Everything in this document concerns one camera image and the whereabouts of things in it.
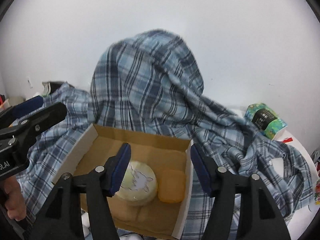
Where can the floral enamel mug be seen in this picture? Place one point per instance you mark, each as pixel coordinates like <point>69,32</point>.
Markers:
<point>315,158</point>

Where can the large white plastic bottle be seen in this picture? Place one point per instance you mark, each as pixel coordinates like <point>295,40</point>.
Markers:
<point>85,224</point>

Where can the blue plaid shirt cloth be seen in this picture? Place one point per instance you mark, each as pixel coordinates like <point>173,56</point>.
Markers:
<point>151,83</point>

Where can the person left hand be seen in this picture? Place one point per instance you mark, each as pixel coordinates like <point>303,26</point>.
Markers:
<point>15,204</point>

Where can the grey box at wall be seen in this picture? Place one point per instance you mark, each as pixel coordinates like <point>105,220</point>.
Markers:
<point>50,87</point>

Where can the green tissue pack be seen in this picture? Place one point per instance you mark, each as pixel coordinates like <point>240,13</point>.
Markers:
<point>265,119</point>

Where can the cream round tin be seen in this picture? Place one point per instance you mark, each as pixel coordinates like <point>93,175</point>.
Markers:
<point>139,185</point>

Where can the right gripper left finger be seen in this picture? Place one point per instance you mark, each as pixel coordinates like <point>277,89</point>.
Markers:
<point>60,215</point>

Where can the white cardboard tray box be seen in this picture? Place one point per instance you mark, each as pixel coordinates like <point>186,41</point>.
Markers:
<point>161,153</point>

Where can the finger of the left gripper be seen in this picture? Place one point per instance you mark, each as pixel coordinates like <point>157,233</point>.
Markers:
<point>27,107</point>
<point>42,120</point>

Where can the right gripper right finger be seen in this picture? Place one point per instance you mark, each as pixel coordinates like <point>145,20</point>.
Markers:
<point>259,218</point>

